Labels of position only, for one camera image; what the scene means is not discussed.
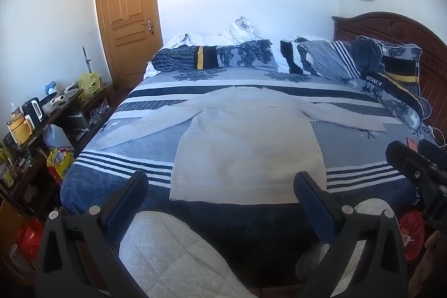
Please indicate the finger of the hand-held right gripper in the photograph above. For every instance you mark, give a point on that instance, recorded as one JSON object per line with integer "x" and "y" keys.
{"x": 433, "y": 149}
{"x": 401, "y": 158}

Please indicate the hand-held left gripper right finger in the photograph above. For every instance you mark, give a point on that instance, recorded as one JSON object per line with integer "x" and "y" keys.
{"x": 314, "y": 205}

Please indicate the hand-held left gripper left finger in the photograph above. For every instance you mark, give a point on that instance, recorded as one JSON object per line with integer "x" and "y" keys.
{"x": 128, "y": 202}

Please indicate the cream knit sweater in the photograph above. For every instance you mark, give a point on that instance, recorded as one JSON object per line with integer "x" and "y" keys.
{"x": 244, "y": 144}

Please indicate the person's right forearm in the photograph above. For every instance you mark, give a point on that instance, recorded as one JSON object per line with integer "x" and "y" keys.
{"x": 434, "y": 263}

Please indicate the red phone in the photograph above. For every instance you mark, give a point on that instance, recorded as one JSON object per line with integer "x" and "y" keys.
{"x": 412, "y": 144}

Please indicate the person's white quilted pants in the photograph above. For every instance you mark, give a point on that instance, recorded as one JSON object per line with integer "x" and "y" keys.
{"x": 167, "y": 249}

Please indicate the blue striped bed blanket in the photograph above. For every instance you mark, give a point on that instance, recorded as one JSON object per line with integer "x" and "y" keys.
{"x": 146, "y": 130}

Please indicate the navy floral pillow yellow stripe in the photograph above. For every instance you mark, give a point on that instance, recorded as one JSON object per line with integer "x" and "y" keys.
{"x": 398, "y": 81}

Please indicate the yellow red printed bag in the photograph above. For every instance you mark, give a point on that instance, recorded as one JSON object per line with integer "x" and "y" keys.
{"x": 60, "y": 162}

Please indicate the translucent plastic jug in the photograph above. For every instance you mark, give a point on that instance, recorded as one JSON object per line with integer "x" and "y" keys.
{"x": 57, "y": 137}

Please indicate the dark blue crumpled garment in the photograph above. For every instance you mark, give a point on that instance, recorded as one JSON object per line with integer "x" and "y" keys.
{"x": 366, "y": 53}

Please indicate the wooden side table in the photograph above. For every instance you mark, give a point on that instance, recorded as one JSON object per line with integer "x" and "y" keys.
{"x": 52, "y": 116}

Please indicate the yellow plastic bag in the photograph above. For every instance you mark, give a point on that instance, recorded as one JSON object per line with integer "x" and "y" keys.
{"x": 89, "y": 85}

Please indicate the dark wooden headboard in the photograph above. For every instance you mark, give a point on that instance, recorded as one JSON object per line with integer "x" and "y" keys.
{"x": 401, "y": 29}

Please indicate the blue white striped pillow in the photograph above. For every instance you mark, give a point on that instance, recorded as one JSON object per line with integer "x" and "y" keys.
{"x": 321, "y": 59}

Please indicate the yellow lunch container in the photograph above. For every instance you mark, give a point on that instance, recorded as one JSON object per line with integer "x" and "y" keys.
{"x": 19, "y": 128}

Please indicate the white black kettle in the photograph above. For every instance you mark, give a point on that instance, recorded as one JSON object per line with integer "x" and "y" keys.
{"x": 33, "y": 109}

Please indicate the dark upright stick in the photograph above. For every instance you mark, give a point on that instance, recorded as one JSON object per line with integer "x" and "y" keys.
{"x": 87, "y": 60}

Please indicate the long floral yellow-striped pillow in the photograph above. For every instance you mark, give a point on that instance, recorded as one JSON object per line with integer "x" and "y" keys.
{"x": 241, "y": 55}

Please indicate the white crumpled bedding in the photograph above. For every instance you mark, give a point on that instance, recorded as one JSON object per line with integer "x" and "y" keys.
{"x": 241, "y": 29}

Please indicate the wooden door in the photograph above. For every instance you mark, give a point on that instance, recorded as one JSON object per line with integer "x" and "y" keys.
{"x": 125, "y": 4}

